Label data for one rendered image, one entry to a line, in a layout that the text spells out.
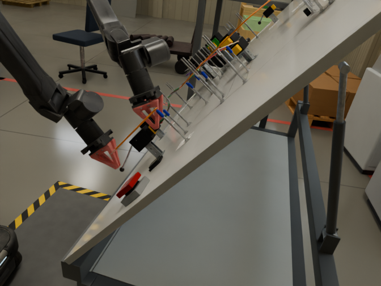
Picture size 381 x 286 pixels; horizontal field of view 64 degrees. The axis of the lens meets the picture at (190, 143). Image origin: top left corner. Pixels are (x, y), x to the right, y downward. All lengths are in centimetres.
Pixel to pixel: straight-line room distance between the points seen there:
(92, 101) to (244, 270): 63
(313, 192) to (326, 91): 299
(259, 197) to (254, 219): 13
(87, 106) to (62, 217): 153
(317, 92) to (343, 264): 216
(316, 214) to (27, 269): 158
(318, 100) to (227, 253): 313
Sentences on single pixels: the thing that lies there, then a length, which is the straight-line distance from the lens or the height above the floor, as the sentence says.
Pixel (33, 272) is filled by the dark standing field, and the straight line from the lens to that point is 200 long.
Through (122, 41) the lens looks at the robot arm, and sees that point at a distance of 82.
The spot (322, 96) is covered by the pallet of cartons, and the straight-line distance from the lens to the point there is 394.
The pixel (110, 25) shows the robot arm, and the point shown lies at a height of 138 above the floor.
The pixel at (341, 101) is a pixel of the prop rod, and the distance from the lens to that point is 63.
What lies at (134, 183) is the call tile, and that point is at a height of 113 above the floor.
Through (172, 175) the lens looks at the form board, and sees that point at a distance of 55.
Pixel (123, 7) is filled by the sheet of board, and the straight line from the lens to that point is 1014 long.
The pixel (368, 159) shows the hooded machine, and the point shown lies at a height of 19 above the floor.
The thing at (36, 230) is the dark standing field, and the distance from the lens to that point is 221.
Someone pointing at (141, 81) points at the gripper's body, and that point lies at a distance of 79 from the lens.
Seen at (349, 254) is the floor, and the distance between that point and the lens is 243.
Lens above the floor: 154
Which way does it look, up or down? 30 degrees down
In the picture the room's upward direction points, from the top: 8 degrees clockwise
